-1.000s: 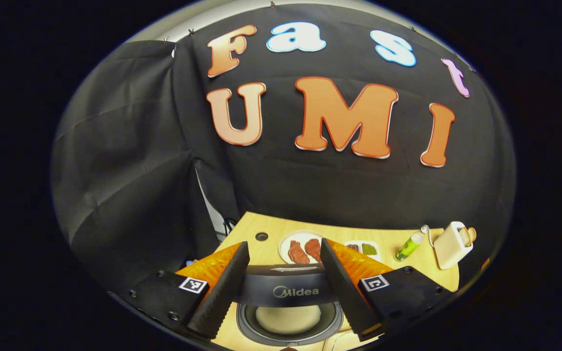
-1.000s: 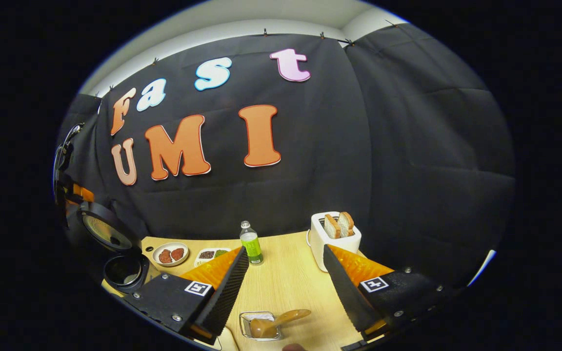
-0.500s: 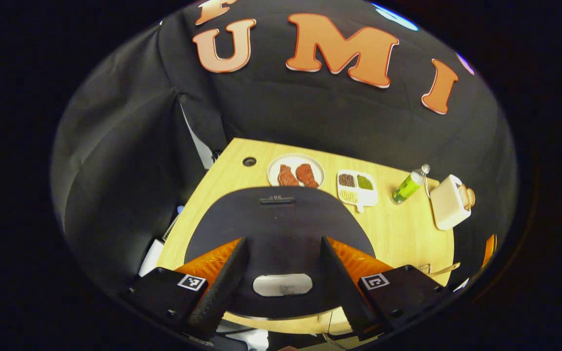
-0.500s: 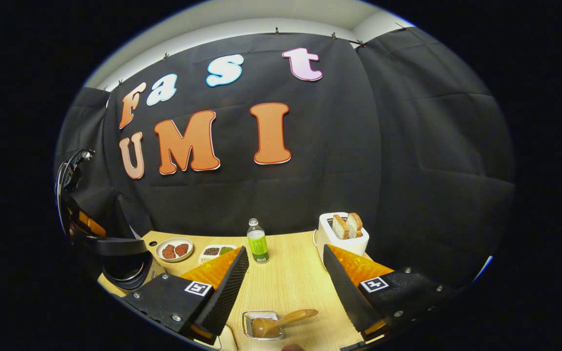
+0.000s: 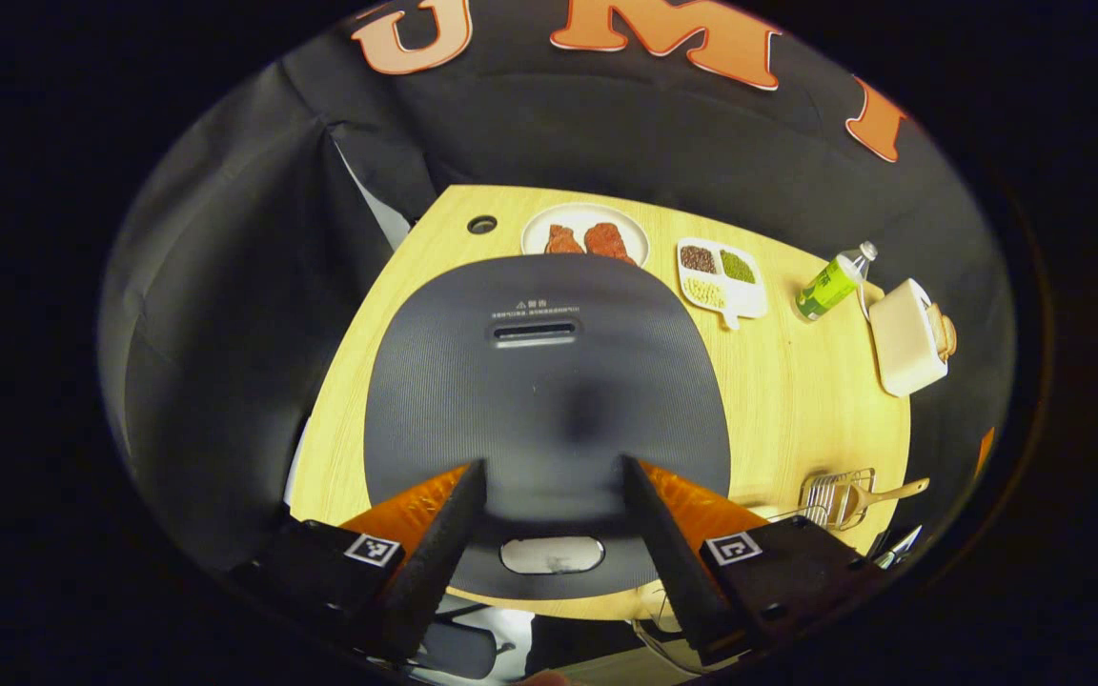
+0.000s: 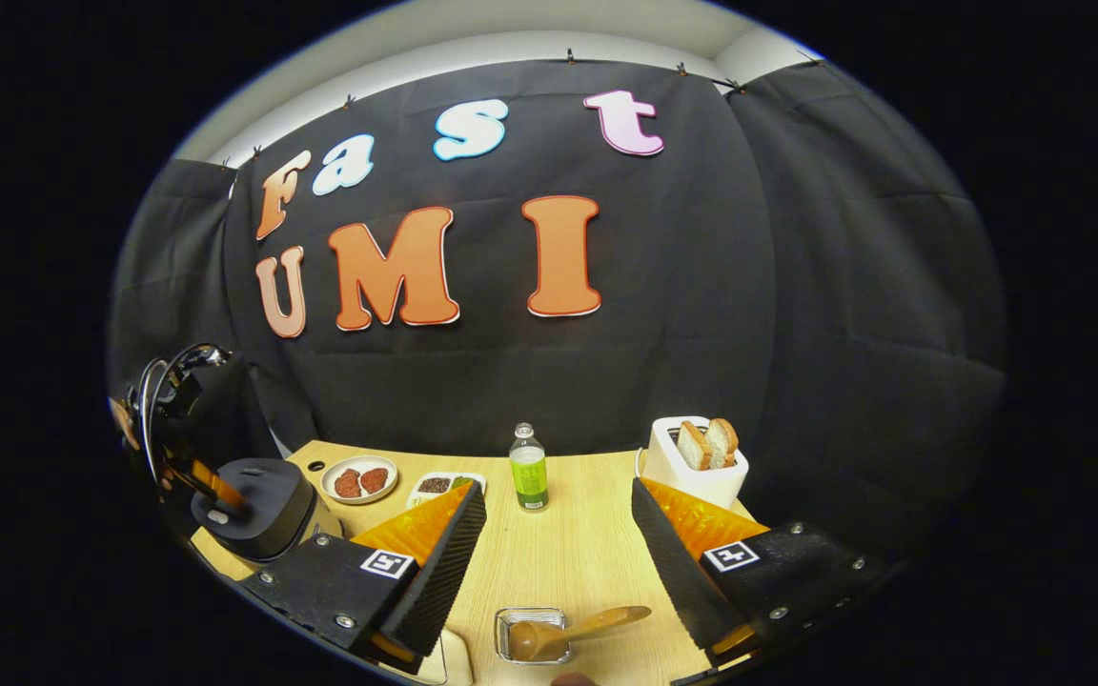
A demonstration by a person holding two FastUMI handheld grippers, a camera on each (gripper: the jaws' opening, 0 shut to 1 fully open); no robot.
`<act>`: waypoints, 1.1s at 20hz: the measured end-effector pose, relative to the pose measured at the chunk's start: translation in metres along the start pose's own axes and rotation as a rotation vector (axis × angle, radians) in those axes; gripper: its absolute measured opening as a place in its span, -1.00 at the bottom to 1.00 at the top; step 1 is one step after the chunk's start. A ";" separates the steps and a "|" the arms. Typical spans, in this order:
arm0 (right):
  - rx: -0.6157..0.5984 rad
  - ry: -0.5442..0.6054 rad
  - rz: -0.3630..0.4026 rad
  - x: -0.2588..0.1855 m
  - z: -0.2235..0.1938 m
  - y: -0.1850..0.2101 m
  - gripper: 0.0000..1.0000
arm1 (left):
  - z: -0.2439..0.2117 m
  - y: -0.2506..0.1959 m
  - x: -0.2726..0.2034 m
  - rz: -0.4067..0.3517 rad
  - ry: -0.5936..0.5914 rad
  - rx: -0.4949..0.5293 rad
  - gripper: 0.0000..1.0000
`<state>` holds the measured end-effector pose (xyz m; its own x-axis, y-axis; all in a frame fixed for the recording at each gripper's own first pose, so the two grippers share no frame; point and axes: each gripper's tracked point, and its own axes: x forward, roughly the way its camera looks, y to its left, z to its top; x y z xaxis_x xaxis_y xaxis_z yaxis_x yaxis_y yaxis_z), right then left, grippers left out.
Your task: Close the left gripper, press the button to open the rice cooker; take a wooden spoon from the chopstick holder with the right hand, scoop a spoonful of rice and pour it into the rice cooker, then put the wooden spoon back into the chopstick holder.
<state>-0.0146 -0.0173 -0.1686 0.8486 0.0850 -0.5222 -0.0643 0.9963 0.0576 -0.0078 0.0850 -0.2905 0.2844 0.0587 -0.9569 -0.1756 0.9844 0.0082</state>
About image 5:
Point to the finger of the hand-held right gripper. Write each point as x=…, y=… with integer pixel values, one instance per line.
x=986, y=453

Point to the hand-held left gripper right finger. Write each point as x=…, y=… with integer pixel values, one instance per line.
x=673, y=562

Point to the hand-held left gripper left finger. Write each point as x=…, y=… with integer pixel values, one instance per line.
x=439, y=562

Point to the dark grey rice cooker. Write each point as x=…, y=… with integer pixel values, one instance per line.
x=473, y=381

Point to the toast bread slice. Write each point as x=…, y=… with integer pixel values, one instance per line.
x=935, y=329
x=949, y=338

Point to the white toaster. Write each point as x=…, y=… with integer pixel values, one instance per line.
x=904, y=338

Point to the green label plastic bottle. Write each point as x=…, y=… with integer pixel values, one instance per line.
x=825, y=286

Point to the white divided bean dish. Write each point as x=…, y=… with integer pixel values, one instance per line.
x=744, y=300

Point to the red meat piece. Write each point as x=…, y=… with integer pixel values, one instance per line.
x=563, y=240
x=608, y=243

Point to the black table grommet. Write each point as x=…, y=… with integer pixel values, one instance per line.
x=482, y=225

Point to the round white plate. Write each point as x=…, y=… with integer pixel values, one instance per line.
x=535, y=233

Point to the black backdrop cloth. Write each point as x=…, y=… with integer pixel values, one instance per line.
x=606, y=133

